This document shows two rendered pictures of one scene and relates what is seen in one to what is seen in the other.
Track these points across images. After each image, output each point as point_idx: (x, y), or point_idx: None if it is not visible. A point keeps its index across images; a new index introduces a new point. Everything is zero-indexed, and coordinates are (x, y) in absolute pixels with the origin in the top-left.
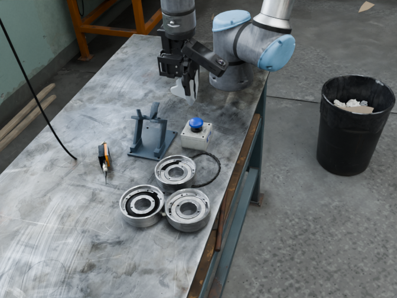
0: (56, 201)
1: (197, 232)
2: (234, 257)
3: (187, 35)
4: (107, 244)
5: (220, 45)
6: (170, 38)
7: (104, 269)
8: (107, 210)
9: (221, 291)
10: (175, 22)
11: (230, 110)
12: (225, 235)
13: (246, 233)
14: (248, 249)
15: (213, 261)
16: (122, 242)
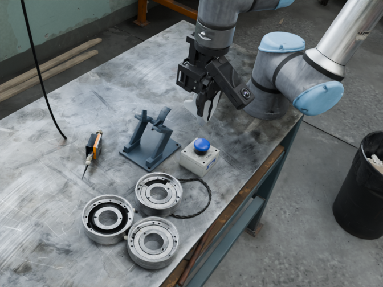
0: (25, 179)
1: (154, 271)
2: (208, 281)
3: (216, 53)
4: (54, 249)
5: (261, 66)
6: (197, 49)
7: (39, 278)
8: (72, 208)
9: None
10: (207, 35)
11: (247, 140)
12: (207, 253)
13: (229, 259)
14: (225, 277)
15: None
16: (70, 252)
